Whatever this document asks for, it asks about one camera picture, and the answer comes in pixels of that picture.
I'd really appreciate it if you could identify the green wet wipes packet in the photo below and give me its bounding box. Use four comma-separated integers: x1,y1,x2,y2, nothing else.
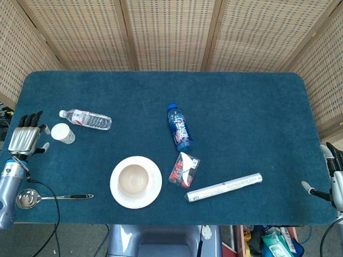
261,231,293,257

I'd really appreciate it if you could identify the black equipment with cables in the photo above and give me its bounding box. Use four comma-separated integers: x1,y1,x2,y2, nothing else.
0,101,14,142

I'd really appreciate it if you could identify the bamboo folding screen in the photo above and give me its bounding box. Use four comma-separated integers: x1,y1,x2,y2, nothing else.
0,0,343,177

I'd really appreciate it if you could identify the transparent water bottle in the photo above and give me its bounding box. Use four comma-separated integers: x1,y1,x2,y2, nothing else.
59,109,113,131

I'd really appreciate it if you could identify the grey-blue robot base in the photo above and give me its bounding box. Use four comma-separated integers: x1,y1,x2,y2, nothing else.
107,224,223,257

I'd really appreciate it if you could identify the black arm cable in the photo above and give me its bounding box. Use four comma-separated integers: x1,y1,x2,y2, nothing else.
13,155,61,257
321,215,343,252

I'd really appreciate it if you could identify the red white black packet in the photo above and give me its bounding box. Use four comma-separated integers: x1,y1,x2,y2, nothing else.
168,152,201,188

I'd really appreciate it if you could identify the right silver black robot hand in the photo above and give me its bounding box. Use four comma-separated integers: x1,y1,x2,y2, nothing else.
301,142,343,209

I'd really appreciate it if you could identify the teal blue table mat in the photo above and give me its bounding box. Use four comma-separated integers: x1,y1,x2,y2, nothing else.
0,71,338,225

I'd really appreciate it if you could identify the small beige bowl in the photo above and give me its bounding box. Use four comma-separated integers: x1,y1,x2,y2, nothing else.
117,164,150,194

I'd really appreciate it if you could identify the white round plate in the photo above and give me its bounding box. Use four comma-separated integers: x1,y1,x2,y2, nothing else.
109,155,163,210

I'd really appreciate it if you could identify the pink storage crate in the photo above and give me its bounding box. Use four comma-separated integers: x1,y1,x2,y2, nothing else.
232,224,300,257

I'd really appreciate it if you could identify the white paper cup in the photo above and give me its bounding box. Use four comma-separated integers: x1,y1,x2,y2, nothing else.
50,123,76,145

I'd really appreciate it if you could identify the metal ladle black handle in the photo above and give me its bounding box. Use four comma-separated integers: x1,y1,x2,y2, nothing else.
16,188,94,209

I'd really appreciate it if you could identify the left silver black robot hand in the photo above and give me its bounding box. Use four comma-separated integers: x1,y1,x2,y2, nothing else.
8,110,51,156

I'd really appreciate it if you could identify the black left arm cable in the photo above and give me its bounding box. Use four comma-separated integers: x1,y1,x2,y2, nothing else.
13,155,61,257

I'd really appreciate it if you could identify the silver foil roll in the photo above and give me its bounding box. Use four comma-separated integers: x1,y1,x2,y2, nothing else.
184,172,263,203

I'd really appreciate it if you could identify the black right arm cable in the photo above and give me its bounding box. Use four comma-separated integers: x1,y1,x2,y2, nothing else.
321,215,343,252

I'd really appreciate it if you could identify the blue drink bottle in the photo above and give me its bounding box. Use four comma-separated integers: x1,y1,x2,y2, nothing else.
167,103,194,152

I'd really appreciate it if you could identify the white red product box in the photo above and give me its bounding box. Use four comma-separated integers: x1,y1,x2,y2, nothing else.
278,226,299,254

